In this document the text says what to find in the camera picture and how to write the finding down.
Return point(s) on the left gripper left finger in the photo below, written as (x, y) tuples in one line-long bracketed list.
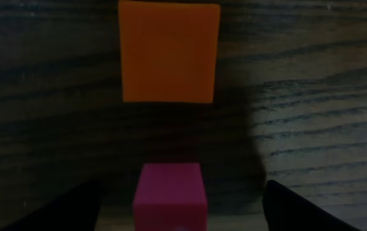
[(71, 208)]

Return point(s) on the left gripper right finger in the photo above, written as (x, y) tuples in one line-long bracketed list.
[(289, 211)]

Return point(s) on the orange cube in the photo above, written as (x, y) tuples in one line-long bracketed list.
[(169, 51)]

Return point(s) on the pink cube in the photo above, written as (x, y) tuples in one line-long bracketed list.
[(170, 195)]

